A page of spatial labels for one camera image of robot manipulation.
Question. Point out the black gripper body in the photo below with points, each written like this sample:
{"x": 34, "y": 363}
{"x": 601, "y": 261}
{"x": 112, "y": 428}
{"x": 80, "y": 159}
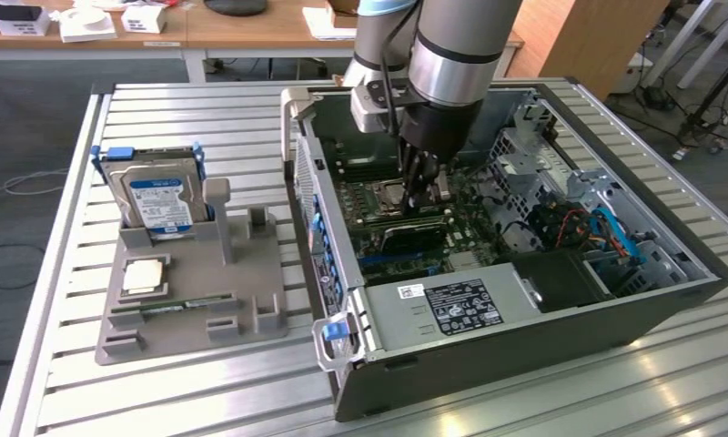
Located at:
{"x": 441, "y": 129}

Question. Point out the black low-profile graphics card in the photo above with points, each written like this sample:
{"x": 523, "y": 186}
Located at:
{"x": 413, "y": 239}

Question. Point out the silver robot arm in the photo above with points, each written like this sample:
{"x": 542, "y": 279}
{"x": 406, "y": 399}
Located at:
{"x": 462, "y": 45}

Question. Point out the silver CPU seated in socket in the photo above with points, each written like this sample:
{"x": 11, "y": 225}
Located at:
{"x": 394, "y": 196}

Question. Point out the metal CPU socket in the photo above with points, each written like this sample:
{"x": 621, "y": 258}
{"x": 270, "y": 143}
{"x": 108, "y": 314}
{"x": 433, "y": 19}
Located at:
{"x": 377, "y": 196}

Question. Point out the dark green motherboard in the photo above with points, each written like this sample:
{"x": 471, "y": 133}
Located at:
{"x": 467, "y": 232}

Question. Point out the blue expansion slot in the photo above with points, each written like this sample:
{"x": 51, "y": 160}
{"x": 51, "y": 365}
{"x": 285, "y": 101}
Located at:
{"x": 374, "y": 261}

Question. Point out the silver finned chipset heat sink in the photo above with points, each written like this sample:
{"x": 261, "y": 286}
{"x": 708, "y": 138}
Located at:
{"x": 465, "y": 261}

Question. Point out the white paper stack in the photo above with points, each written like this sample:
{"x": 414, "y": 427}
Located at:
{"x": 331, "y": 27}

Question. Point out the grey labelled power supply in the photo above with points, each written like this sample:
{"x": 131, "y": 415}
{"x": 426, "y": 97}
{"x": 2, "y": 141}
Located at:
{"x": 401, "y": 323}

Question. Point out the black plastic air shroud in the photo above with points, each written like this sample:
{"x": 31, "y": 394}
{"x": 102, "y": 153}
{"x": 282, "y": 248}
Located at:
{"x": 558, "y": 282}

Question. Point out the brown cardboard box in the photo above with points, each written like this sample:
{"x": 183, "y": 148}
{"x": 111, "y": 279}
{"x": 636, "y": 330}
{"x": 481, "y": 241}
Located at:
{"x": 343, "y": 7}

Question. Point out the wooden cabinet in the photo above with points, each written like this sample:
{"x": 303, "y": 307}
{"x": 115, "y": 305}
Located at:
{"x": 601, "y": 41}

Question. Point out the grey plastic parts rack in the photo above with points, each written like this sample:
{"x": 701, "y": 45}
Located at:
{"x": 219, "y": 282}

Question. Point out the hard disk with blue carrier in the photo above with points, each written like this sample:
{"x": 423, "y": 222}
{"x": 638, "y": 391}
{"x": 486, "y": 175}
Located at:
{"x": 158, "y": 200}

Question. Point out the black round pad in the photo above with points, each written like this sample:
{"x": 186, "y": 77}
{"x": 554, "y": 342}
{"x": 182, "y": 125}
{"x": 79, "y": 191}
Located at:
{"x": 237, "y": 7}

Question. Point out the black wheeled stand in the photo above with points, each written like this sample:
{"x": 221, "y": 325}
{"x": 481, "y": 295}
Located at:
{"x": 701, "y": 118}

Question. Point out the green RAM stick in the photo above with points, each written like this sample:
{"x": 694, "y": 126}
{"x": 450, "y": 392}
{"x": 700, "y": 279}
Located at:
{"x": 201, "y": 302}

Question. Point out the black and silver PC case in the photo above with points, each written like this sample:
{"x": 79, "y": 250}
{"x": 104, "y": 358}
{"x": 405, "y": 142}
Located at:
{"x": 462, "y": 378}

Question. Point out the loose silver CPU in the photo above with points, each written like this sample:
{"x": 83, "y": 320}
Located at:
{"x": 143, "y": 275}

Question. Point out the white labelled box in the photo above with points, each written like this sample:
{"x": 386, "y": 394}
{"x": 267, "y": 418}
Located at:
{"x": 146, "y": 20}

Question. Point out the white box with round roll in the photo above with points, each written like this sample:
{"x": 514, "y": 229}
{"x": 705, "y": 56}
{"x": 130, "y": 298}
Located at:
{"x": 88, "y": 27}

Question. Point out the white box with black insert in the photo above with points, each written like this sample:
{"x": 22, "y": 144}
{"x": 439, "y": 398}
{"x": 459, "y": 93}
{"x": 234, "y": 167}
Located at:
{"x": 22, "y": 25}

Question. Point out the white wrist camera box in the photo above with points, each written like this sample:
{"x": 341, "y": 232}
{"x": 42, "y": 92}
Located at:
{"x": 367, "y": 111}

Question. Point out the wooden desk with white frame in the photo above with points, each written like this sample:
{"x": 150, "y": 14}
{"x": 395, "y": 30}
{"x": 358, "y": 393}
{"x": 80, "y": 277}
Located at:
{"x": 249, "y": 32}
{"x": 67, "y": 47}

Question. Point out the white table frame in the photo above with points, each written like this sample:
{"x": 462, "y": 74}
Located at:
{"x": 698, "y": 45}

